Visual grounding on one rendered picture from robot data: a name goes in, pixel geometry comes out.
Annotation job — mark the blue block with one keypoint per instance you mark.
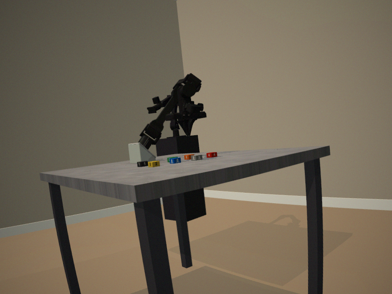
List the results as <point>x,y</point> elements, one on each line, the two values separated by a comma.
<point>175,160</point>

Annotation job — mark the red block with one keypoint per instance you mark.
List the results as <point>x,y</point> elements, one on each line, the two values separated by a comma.
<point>211,154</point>

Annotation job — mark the yellow block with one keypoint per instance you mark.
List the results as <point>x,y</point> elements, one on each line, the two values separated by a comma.
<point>154,164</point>

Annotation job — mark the orange block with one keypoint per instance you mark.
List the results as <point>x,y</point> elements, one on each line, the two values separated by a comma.
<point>188,157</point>

